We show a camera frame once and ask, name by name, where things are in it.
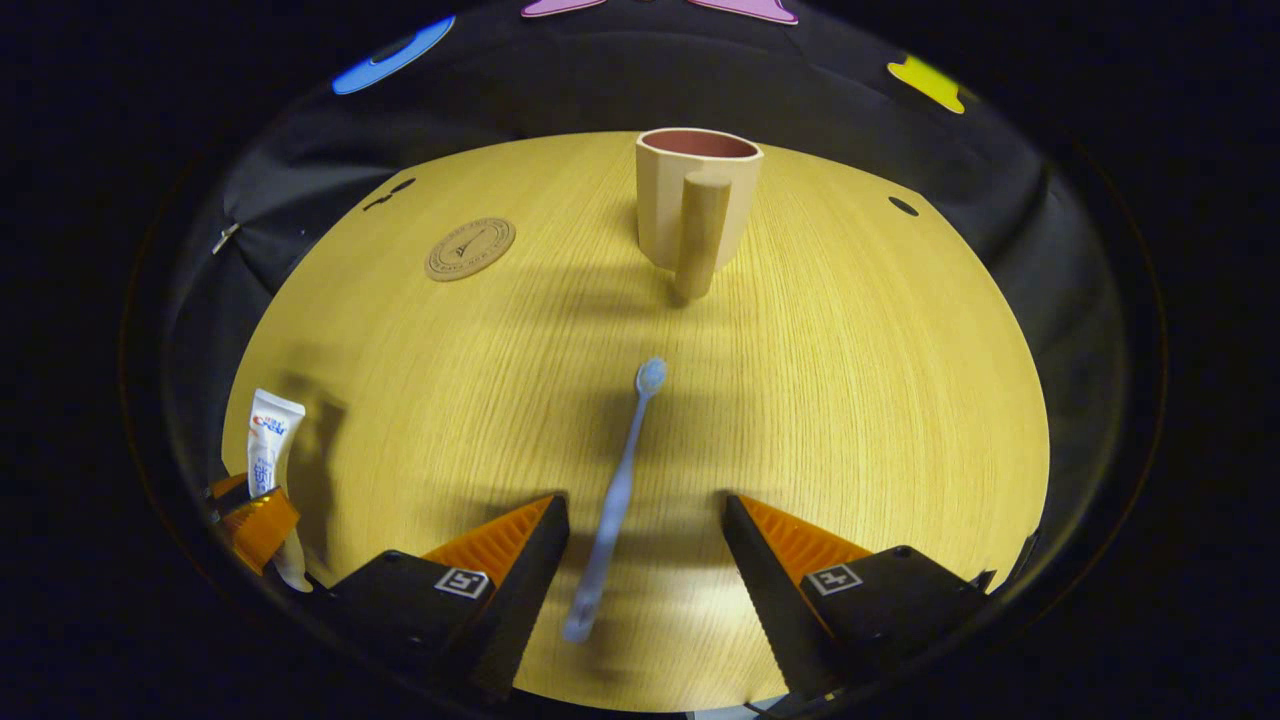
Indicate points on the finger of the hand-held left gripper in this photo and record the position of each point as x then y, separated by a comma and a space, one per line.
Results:
262, 528
228, 490

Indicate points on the white toothpaste tube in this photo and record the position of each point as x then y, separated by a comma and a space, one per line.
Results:
270, 440

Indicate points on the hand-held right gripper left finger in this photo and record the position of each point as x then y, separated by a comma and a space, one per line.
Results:
525, 590

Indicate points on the light blue toothbrush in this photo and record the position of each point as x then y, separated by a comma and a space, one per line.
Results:
620, 490

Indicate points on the round brown coaster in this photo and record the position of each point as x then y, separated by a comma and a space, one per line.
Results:
470, 249

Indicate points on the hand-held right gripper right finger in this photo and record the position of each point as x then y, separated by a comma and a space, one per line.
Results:
765, 590

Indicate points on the small white clip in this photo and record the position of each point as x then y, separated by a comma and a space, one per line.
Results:
225, 238

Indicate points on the beige cup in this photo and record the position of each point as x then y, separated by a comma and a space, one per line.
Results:
665, 200

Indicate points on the wooden desktop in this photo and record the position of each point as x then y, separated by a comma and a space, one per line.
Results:
850, 400

